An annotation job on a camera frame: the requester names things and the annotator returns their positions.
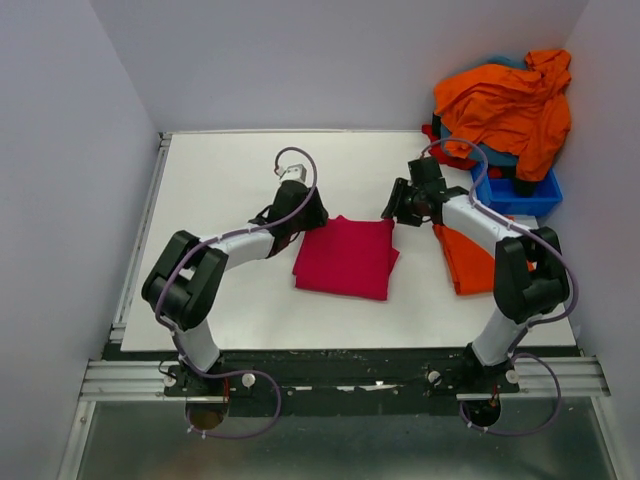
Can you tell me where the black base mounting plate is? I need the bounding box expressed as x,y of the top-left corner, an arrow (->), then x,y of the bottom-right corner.
102,339 -> 524,419

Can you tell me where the red t-shirt in pile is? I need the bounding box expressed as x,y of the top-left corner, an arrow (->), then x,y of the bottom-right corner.
421,124 -> 476,171

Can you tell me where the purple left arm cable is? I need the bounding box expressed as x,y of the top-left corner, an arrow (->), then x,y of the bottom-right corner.
153,147 -> 284,440

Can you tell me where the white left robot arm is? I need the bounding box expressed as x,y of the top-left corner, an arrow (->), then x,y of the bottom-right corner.
141,180 -> 328,395

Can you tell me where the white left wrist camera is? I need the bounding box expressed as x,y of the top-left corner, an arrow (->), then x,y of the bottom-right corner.
274,164 -> 307,184

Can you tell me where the magenta t-shirt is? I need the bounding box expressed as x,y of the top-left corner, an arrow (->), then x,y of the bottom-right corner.
293,216 -> 399,301

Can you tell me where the folded orange t-shirt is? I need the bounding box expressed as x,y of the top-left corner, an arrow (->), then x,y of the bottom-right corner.
431,215 -> 536,297

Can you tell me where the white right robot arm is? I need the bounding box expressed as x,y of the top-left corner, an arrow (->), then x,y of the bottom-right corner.
382,157 -> 579,392

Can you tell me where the aluminium extrusion rail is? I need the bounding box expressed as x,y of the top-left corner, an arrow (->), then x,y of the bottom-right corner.
78,358 -> 174,401

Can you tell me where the crumpled orange t-shirt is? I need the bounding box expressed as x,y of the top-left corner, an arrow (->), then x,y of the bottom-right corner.
433,49 -> 571,182

